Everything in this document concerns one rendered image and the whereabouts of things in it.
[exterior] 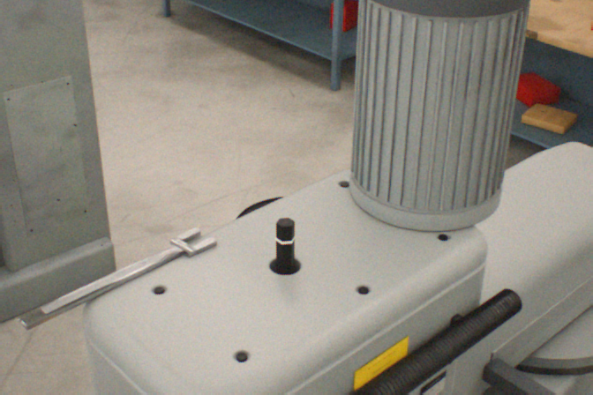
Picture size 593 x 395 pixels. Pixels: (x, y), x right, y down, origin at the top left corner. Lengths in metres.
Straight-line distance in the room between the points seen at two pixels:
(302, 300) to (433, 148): 0.24
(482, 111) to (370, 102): 0.13
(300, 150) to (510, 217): 3.92
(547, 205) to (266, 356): 0.67
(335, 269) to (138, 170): 4.12
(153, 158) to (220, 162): 0.41
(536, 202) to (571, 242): 0.10
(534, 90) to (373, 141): 4.45
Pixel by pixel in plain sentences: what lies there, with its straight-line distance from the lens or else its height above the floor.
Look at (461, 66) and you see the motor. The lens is 0.96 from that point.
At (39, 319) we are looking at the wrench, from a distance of 0.93.
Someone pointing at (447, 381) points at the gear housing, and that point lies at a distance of 1.17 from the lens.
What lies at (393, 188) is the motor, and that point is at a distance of 1.04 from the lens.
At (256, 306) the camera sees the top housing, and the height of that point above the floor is 1.89.
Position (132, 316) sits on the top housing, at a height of 1.89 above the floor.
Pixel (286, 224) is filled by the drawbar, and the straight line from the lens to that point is 0.94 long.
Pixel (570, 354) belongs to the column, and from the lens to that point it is 1.43.
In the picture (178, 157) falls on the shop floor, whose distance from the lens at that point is 5.17.
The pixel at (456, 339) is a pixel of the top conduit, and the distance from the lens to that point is 1.03.
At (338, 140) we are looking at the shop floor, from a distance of 5.34.
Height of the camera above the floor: 2.47
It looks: 30 degrees down
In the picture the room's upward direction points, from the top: 1 degrees clockwise
